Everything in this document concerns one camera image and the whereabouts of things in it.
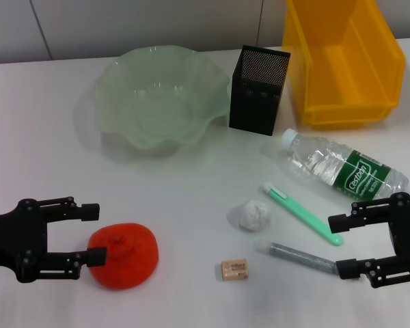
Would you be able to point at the grey glitter marker pen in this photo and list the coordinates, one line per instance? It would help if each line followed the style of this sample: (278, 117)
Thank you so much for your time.
(294, 254)

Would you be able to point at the white paper ball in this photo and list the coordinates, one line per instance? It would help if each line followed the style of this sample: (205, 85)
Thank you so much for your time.
(254, 217)

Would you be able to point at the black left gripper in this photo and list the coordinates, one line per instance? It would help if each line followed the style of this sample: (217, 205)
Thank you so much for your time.
(13, 239)

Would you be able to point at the clear green-label water bottle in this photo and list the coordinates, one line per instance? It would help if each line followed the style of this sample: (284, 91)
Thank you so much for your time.
(328, 164)

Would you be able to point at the yellow plastic bin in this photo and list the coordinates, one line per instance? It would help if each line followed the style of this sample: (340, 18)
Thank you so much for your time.
(348, 68)

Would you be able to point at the red-orange fruit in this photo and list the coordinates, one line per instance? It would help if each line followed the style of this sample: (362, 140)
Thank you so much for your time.
(130, 266)

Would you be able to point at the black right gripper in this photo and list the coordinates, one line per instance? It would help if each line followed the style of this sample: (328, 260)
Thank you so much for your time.
(406, 232)

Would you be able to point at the green glass fruit plate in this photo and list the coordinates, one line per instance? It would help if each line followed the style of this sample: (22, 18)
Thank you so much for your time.
(157, 102)

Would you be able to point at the black mesh pen holder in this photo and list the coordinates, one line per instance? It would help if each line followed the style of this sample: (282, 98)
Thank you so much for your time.
(254, 102)

